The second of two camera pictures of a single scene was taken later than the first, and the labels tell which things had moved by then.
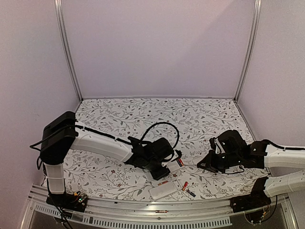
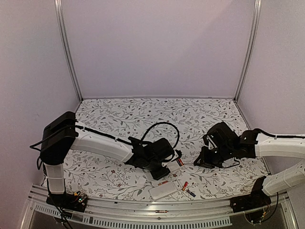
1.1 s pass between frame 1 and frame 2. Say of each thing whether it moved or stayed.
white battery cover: stayed
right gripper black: moved
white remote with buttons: stayed
